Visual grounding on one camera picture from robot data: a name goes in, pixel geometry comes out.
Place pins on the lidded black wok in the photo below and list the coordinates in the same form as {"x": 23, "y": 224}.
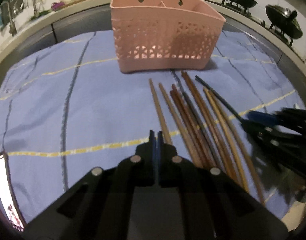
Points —
{"x": 285, "y": 20}

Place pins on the black chopstick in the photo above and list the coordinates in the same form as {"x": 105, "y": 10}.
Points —
{"x": 220, "y": 98}

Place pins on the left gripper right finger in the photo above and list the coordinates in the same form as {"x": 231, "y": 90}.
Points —
{"x": 212, "y": 205}

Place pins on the pink plastic utensil basket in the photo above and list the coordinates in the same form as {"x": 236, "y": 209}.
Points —
{"x": 164, "y": 34}

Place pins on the steel kitchen faucet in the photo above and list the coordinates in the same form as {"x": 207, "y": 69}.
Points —
{"x": 7, "y": 17}

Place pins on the blue checked tablecloth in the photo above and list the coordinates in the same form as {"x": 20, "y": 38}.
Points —
{"x": 68, "y": 108}

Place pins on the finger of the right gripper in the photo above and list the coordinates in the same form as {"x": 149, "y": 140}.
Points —
{"x": 279, "y": 139}
{"x": 293, "y": 119}

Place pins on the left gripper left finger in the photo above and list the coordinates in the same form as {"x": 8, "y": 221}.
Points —
{"x": 98, "y": 206}

